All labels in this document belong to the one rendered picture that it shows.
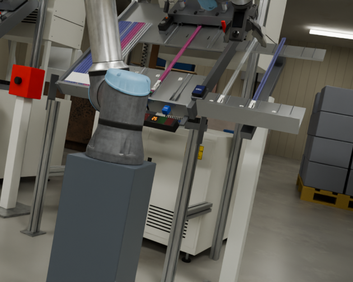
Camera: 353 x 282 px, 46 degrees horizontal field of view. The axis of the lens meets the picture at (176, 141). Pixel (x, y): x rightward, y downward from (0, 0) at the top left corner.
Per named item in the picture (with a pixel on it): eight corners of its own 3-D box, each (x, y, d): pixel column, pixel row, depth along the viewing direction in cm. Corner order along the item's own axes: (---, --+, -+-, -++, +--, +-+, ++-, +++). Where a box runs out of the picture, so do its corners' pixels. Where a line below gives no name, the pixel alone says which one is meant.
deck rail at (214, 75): (194, 120, 162) (191, 108, 157) (189, 118, 163) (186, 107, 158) (256, 18, 200) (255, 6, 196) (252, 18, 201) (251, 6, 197)
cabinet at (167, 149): (191, 268, 191) (217, 136, 186) (75, 224, 223) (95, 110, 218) (238, 240, 249) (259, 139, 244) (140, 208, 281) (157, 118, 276)
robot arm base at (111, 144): (131, 167, 100) (138, 126, 99) (74, 154, 103) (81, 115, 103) (150, 162, 115) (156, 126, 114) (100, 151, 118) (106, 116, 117)
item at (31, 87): (3, 218, 211) (27, 65, 205) (-27, 206, 222) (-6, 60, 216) (39, 212, 232) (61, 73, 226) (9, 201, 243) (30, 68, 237)
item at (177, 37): (226, 59, 183) (225, 49, 180) (107, 45, 213) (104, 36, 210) (252, 18, 201) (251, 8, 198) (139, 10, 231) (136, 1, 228)
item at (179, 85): (189, 112, 162) (187, 106, 159) (63, 88, 191) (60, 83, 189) (209, 80, 172) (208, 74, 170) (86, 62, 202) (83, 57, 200)
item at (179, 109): (189, 118, 163) (185, 105, 158) (63, 94, 193) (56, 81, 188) (191, 116, 163) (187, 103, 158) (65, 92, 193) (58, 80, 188)
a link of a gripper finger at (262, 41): (275, 34, 150) (259, 17, 146) (271, 46, 148) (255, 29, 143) (268, 37, 153) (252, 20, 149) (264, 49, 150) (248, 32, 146)
